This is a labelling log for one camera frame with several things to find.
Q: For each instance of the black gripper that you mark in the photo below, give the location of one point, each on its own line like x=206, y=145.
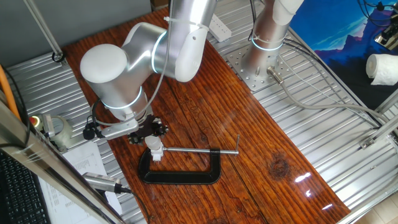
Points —
x=149, y=127

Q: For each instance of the white LED light bulb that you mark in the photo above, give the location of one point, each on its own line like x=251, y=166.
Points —
x=154, y=143

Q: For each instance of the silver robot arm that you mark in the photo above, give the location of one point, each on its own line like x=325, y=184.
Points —
x=124, y=71

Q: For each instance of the white lamp socket adapter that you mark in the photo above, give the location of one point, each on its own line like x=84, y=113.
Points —
x=157, y=154

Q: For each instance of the black C-clamp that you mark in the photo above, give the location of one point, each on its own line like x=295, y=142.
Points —
x=180, y=178

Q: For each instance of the printed paper sheets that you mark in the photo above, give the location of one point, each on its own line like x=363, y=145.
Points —
x=84, y=158

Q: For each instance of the brown wooden board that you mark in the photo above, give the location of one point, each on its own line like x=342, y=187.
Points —
x=217, y=109

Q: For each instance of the red emergency stop button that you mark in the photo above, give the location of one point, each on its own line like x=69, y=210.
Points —
x=35, y=121

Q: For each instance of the white power strip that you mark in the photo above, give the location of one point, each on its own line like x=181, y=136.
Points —
x=220, y=29

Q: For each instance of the black keyboard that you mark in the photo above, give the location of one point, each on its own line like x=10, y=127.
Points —
x=21, y=193

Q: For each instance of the orange tube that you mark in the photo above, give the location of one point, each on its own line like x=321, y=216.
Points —
x=7, y=93

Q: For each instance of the blue landscape poster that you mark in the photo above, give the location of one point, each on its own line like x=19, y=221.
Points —
x=335, y=31

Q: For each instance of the white toilet paper roll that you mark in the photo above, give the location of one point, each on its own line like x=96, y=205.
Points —
x=384, y=68

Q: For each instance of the shiny metal device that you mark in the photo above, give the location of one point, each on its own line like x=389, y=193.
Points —
x=387, y=39

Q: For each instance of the silver ribbed depth camera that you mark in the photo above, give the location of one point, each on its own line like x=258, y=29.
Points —
x=99, y=182

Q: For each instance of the silver metal bracket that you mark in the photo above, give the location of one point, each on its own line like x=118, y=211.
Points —
x=47, y=124

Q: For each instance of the shiny metal frame bar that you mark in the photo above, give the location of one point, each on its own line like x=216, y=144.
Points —
x=46, y=161

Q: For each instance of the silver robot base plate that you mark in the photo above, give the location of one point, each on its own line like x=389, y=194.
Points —
x=236, y=60

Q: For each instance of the aluminium profile post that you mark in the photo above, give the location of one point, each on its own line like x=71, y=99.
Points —
x=43, y=31

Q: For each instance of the aluminium frame profile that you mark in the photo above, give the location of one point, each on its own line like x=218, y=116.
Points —
x=385, y=129

